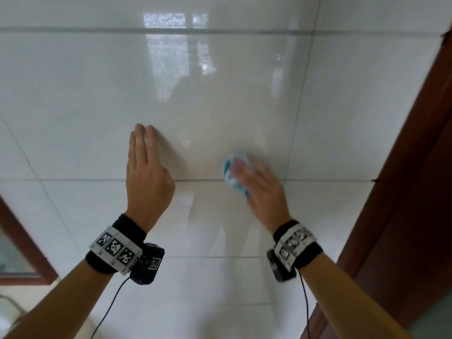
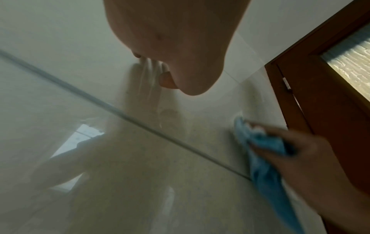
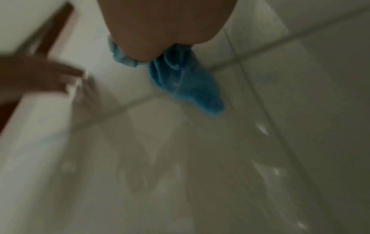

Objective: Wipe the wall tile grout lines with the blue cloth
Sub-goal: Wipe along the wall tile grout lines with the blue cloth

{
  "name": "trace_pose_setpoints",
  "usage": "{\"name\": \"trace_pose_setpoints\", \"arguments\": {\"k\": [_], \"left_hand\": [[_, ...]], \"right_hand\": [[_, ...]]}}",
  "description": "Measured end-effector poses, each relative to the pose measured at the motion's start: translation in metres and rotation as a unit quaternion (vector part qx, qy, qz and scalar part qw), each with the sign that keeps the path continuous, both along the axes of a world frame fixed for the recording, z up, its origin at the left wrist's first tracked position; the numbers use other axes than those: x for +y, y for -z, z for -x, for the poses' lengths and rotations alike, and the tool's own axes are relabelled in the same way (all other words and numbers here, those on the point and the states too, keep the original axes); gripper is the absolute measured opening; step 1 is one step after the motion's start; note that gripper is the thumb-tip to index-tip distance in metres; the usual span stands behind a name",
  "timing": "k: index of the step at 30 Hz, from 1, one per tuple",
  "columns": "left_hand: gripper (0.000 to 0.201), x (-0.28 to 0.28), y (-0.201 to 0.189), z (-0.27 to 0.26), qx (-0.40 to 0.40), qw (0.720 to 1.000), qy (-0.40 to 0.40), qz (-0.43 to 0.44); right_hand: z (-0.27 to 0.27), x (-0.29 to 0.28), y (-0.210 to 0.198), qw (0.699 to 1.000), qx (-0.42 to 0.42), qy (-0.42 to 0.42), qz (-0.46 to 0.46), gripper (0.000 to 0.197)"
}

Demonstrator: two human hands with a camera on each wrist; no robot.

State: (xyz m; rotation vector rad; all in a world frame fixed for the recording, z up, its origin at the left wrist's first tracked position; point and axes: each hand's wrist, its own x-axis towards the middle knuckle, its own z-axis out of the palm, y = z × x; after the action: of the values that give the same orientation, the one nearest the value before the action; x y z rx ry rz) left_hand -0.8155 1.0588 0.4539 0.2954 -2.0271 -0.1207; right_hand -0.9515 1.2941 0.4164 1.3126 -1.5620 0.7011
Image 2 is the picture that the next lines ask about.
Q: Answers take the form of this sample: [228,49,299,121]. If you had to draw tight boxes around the person's right hand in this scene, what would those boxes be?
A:
[245,121,362,221]

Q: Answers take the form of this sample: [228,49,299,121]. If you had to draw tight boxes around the person's left hand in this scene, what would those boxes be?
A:
[103,0,251,96]

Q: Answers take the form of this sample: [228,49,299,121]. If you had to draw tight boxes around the blue cleaning cloth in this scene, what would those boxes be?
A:
[233,115,304,234]

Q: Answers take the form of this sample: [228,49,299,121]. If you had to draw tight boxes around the person's right forearm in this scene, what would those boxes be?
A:
[318,187,370,234]

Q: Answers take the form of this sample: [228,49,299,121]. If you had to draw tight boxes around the brown wooden door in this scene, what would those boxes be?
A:
[264,0,370,234]

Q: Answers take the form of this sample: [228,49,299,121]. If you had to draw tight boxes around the frosted glass door pane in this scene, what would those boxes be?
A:
[320,29,370,103]

